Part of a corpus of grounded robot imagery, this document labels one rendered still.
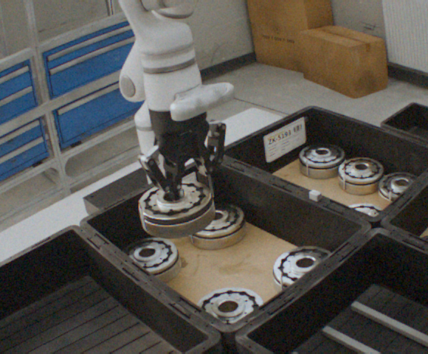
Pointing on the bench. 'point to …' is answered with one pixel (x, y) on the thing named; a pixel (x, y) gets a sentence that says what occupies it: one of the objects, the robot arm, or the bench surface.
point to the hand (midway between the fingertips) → (192, 192)
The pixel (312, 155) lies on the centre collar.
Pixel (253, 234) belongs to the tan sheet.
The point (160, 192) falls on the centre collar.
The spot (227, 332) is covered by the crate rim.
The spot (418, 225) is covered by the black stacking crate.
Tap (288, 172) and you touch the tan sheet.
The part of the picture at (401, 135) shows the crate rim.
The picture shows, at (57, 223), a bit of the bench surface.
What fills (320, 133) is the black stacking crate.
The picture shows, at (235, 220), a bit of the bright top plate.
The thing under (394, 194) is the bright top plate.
